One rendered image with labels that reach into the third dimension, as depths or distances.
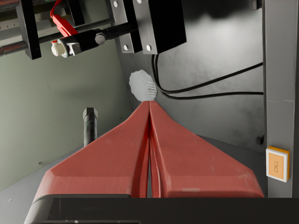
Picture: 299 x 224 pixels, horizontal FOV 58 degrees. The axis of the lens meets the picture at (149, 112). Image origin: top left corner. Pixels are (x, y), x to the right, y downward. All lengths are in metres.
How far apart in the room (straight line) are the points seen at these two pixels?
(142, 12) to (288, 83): 0.25
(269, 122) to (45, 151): 0.55
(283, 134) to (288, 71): 0.10
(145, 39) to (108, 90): 0.36
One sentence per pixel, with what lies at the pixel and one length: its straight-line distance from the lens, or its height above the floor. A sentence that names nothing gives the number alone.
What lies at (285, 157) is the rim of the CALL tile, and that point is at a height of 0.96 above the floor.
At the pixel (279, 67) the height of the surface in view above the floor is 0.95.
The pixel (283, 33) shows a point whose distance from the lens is 0.38.
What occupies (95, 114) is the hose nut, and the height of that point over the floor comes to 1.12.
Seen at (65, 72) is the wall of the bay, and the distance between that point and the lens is 0.74.
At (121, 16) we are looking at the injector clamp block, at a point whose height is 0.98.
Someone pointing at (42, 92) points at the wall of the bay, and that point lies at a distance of 0.72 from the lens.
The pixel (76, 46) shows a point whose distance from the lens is 0.38.
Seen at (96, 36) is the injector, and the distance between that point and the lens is 0.42.
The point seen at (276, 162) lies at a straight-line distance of 0.45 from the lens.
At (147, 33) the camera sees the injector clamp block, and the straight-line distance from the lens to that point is 0.47.
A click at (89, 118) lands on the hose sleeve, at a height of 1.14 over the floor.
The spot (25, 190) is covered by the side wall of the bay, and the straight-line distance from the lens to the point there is 0.71.
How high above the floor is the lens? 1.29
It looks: 35 degrees down
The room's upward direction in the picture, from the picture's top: 121 degrees counter-clockwise
